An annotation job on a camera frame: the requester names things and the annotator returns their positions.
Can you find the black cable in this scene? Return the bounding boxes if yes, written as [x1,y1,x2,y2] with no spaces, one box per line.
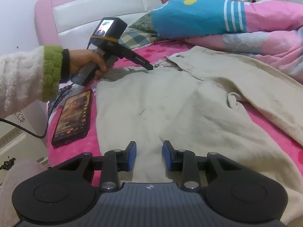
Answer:
[0,82,77,139]

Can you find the blue pink striped pillow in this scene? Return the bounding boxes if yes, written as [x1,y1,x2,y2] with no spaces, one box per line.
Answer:
[151,0,302,38]

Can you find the black smartphone lit screen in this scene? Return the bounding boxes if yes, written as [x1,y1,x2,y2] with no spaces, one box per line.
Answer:
[51,89,93,148]

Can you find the green plaid pillow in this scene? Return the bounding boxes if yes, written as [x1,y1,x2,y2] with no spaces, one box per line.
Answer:
[118,12,164,49]

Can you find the person's left hand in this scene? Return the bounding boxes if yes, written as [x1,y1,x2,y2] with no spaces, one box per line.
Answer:
[69,49,113,80]

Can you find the white fluffy blanket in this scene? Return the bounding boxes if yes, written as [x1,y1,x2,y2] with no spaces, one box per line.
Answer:
[0,159,48,227]

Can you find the white fleece sleeve forearm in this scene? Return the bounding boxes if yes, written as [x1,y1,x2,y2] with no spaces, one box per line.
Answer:
[1,45,69,118]

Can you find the pink grey floral duvet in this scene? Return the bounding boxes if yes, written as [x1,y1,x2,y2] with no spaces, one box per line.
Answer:
[184,0,302,82]

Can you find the pink white padded headboard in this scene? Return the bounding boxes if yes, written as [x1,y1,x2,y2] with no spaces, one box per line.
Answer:
[34,0,161,49]

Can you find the beige khaki trousers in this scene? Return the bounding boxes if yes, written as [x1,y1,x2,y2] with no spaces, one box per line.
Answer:
[95,46,302,226]

